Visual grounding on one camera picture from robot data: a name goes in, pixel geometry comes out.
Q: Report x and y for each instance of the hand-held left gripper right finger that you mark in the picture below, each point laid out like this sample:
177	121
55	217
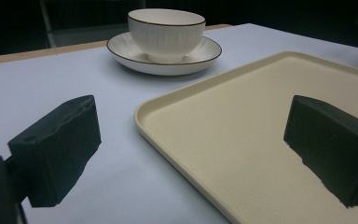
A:
332	146

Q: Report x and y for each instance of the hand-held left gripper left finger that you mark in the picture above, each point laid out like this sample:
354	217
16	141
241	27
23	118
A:
54	149

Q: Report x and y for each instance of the beige plastic tray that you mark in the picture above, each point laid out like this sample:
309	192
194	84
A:
261	149

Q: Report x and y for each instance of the white ribbed plate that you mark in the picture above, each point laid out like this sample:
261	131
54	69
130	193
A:
130	51

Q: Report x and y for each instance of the white ribbed bowl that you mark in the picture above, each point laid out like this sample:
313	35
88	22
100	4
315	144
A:
164	37

